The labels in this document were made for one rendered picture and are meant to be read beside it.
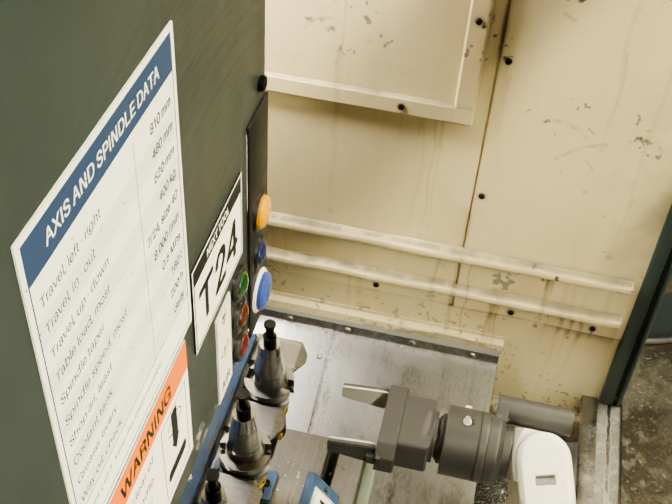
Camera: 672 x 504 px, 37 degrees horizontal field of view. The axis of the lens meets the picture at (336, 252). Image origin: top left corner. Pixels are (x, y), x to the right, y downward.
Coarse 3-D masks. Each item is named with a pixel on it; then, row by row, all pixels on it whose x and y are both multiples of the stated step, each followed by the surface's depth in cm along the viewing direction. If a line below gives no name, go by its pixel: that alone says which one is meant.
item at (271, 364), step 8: (280, 344) 121; (264, 352) 120; (272, 352) 120; (280, 352) 121; (256, 360) 122; (264, 360) 121; (272, 360) 121; (280, 360) 122; (256, 368) 123; (264, 368) 122; (272, 368) 121; (280, 368) 122; (256, 376) 123; (264, 376) 122; (272, 376) 122; (280, 376) 123; (256, 384) 124; (264, 384) 123; (272, 384) 123; (280, 384) 124; (272, 392) 124
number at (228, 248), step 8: (232, 216) 64; (232, 224) 64; (224, 232) 63; (232, 232) 65; (224, 240) 63; (232, 240) 65; (224, 248) 64; (232, 248) 66; (216, 256) 62; (224, 256) 64; (232, 256) 66; (216, 264) 62; (224, 264) 64; (232, 264) 67; (216, 272) 63; (224, 272) 65; (216, 280) 63; (224, 280) 65; (216, 288) 63; (216, 296) 64
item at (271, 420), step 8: (248, 400) 124; (232, 408) 123; (256, 408) 123; (264, 408) 123; (272, 408) 123; (280, 408) 123; (256, 416) 122; (264, 416) 122; (272, 416) 122; (280, 416) 122; (224, 424) 121; (264, 424) 121; (272, 424) 121; (280, 424) 122; (264, 432) 120; (272, 432) 120
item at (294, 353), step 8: (256, 344) 131; (288, 344) 131; (296, 344) 131; (256, 352) 130; (288, 352) 130; (296, 352) 130; (304, 352) 130; (288, 360) 129; (296, 360) 129; (304, 360) 129; (296, 368) 128
